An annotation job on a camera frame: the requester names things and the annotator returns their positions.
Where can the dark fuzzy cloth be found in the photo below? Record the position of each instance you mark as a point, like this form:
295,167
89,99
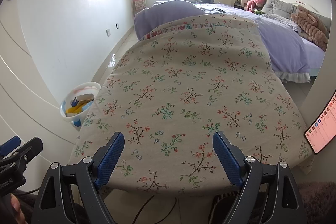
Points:
317,203

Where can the white plastic bin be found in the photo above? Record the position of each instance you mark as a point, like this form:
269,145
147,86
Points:
86,87

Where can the striped cloth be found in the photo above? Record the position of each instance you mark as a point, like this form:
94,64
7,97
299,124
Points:
223,203

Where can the brown plush cushion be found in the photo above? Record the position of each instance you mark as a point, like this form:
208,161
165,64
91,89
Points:
312,27

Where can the person's left hand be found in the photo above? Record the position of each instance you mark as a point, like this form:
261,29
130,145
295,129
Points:
17,209

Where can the white wardrobe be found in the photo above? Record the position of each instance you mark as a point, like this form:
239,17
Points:
26,95

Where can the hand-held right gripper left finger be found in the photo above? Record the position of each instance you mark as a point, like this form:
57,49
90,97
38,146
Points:
110,158

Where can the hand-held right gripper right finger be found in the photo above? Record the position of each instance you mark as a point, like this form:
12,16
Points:
225,158

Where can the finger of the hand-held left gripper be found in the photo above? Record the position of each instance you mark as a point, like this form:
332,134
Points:
10,144
26,150

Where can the floral tablecloth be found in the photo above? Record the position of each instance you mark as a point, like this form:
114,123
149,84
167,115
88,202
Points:
183,82

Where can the phone with lit screen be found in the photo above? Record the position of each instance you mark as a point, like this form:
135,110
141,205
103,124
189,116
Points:
321,129

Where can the black glasses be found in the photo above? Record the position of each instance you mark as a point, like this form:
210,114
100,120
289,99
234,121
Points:
218,9

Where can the grey pillow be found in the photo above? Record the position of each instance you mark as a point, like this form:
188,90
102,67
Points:
278,6

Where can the pink toy cabinet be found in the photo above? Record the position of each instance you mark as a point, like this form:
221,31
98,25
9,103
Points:
139,3

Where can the person's left forearm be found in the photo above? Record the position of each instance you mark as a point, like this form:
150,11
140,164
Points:
26,200

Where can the green toy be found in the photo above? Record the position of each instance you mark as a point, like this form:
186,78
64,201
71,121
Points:
260,12

